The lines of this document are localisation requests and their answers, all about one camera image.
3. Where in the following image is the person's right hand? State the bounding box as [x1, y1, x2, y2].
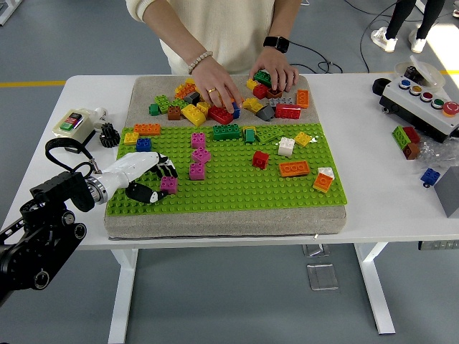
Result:
[195, 57, 245, 113]

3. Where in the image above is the person's left hand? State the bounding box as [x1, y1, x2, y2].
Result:
[249, 48, 300, 91]

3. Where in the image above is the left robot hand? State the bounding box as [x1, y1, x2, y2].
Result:
[102, 150, 179, 205]

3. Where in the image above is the dark green 2x4 brick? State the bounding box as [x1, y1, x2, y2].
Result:
[253, 70, 273, 87]
[213, 123, 242, 141]

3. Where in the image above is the red 2x4 brick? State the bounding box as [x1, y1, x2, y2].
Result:
[275, 103, 301, 120]
[207, 105, 235, 125]

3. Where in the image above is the white 2x2 brick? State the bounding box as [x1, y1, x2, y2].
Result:
[278, 137, 296, 157]

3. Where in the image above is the red 2x2 brick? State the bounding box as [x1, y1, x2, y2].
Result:
[252, 150, 270, 169]

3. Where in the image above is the orange 2x4 brick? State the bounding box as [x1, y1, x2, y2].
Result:
[133, 123, 162, 136]
[278, 160, 311, 178]

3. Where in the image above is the large yellow sloped brick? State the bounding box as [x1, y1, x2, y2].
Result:
[181, 103, 209, 126]

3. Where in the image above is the dark grey sloped brick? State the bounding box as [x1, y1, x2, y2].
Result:
[256, 104, 276, 121]

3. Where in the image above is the lime green 2x4 brick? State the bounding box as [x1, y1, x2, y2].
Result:
[154, 94, 176, 114]

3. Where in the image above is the green baseplate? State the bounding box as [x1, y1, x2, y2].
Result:
[105, 123, 348, 217]

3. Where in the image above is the orange sloped brick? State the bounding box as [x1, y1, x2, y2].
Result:
[312, 172, 334, 194]

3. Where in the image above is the black smartwatch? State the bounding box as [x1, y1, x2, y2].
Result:
[263, 35, 290, 54]

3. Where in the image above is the black gear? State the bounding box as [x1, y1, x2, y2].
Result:
[98, 122, 121, 148]

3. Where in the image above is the person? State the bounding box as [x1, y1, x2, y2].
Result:
[125, 0, 302, 75]
[385, 0, 446, 41]

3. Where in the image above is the white bulb-shaped part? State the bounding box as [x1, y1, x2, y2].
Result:
[93, 106, 109, 130]

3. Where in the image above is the lime green flat plate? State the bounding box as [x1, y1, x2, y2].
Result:
[255, 125, 285, 145]

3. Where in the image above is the black tape roll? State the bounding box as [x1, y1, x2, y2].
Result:
[372, 77, 392, 97]

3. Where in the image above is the grey-brown mat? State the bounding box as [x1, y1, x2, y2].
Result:
[103, 75, 349, 240]

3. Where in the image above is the white shoe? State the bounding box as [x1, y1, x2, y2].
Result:
[408, 27, 428, 54]
[370, 26, 399, 54]

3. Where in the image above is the white table leg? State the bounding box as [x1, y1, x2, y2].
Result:
[107, 248, 140, 344]
[353, 242, 397, 336]

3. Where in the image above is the small black device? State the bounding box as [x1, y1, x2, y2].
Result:
[403, 65, 423, 82]

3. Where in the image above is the white button control box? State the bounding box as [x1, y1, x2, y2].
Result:
[379, 76, 459, 143]

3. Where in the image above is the clear round container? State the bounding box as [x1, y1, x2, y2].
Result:
[393, 54, 446, 89]

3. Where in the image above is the clear plastic bag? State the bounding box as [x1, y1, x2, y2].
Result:
[415, 137, 459, 171]

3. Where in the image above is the small clear plastic box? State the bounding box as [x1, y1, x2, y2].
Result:
[302, 243, 326, 258]

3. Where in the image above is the grey box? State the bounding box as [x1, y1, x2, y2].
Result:
[432, 166, 459, 219]

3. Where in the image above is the large clear plastic box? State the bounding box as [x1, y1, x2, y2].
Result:
[306, 264, 341, 291]

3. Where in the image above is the table control panel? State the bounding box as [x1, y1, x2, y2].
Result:
[417, 240, 459, 251]

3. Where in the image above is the beaded bracelet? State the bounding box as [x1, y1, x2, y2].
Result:
[188, 50, 214, 75]

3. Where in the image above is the black floor cable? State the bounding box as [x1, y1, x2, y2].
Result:
[288, 38, 346, 75]
[359, 0, 408, 73]

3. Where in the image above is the cream switch box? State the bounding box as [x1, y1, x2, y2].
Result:
[52, 108, 97, 144]

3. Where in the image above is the blue brick keychain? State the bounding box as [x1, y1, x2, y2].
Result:
[420, 167, 441, 188]

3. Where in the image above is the white furniture frame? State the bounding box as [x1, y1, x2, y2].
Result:
[0, 0, 18, 27]

